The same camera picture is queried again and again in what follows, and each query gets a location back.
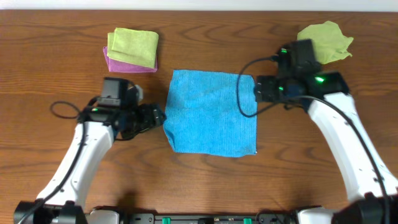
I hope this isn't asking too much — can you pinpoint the folded purple cloth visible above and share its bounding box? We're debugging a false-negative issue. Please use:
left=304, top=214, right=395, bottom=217
left=103, top=47, right=158, bottom=73

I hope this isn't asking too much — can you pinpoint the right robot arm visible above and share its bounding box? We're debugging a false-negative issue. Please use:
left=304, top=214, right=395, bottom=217
left=254, top=72, right=397, bottom=223

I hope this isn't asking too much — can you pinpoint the right black camera cable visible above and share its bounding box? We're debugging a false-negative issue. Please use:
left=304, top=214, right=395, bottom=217
left=236, top=55, right=391, bottom=224

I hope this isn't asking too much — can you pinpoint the folded green cloth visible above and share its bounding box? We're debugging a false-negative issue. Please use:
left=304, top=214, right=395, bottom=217
left=107, top=27, right=159, bottom=68

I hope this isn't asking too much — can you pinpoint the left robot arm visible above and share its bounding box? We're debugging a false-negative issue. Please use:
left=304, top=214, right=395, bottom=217
left=14, top=100, right=166, bottom=223

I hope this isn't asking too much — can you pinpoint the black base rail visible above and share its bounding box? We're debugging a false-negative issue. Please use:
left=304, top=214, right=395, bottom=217
left=90, top=212, right=299, bottom=224

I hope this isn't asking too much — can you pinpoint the blue microfiber cloth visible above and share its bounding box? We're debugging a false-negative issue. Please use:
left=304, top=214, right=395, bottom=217
left=163, top=70, right=257, bottom=157

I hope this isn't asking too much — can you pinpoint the crumpled yellow-green cloth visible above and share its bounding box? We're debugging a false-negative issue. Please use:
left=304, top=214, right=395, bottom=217
left=297, top=21, right=354, bottom=65

